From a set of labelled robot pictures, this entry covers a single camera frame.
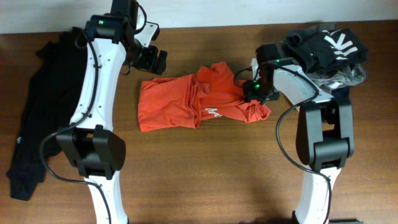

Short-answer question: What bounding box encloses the black garment on left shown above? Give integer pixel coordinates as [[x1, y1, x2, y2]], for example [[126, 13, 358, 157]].
[[6, 27, 88, 201]]

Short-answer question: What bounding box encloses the orange t-shirt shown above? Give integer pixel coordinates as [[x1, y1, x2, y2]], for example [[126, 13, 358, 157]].
[[137, 62, 271, 132]]

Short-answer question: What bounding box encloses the navy blue garment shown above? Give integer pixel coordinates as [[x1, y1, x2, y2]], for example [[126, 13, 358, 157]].
[[331, 86, 351, 99]]

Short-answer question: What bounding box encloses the grey patterned garment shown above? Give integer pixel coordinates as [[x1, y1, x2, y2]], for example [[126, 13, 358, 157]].
[[307, 64, 368, 93]]

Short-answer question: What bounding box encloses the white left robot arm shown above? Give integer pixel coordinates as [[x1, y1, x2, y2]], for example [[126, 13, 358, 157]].
[[52, 0, 167, 223]]

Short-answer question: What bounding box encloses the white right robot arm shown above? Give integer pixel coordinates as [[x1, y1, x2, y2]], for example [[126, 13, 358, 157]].
[[243, 43, 354, 223]]

